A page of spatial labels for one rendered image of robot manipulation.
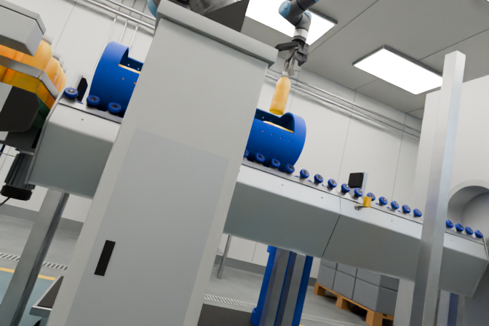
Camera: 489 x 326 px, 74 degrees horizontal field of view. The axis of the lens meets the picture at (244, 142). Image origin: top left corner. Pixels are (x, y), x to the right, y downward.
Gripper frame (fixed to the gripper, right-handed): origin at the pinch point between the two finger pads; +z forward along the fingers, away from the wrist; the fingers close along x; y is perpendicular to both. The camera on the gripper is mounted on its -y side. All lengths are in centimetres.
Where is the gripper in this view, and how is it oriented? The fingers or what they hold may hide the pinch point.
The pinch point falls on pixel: (286, 74)
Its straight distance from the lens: 162.2
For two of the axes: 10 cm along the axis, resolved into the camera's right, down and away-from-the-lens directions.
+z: -2.6, 9.4, -2.3
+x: -3.5, 1.3, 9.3
